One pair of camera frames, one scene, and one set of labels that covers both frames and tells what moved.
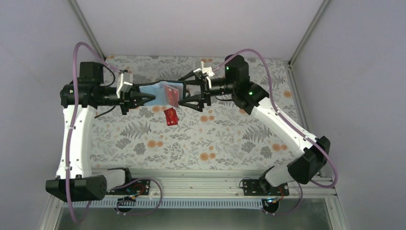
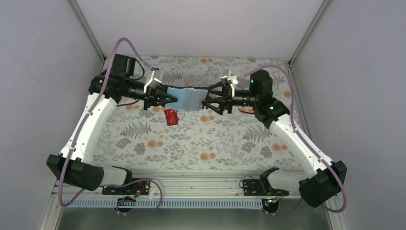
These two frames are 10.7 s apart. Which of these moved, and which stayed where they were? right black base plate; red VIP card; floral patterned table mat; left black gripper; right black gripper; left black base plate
Moved: right black gripper; left black gripper
Stayed: right black base plate; red VIP card; left black base plate; floral patterned table mat
